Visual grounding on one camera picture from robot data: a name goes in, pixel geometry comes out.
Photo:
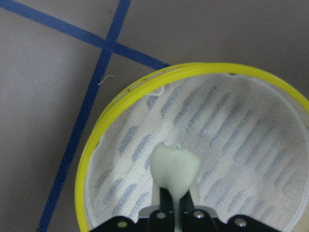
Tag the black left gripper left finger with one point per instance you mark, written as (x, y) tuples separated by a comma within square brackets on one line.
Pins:
[(162, 218)]

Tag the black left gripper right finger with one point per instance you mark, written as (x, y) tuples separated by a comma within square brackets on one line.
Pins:
[(196, 218)]

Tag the white steamed bun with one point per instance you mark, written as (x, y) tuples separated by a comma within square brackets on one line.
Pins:
[(176, 170)]

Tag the yellow steamer basket centre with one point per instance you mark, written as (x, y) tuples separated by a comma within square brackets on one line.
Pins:
[(249, 128)]

